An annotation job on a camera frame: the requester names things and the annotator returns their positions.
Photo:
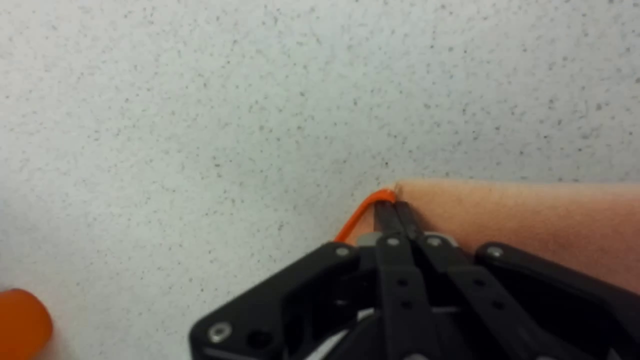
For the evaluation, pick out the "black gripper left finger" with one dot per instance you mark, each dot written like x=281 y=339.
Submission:
x=306 y=313

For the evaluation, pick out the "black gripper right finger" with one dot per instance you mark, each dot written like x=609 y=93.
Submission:
x=532 y=307

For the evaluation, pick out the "orange microfiber cloth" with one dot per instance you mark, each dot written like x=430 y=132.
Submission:
x=532 y=220

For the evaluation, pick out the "orange plastic cup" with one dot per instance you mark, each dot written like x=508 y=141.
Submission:
x=22 y=326

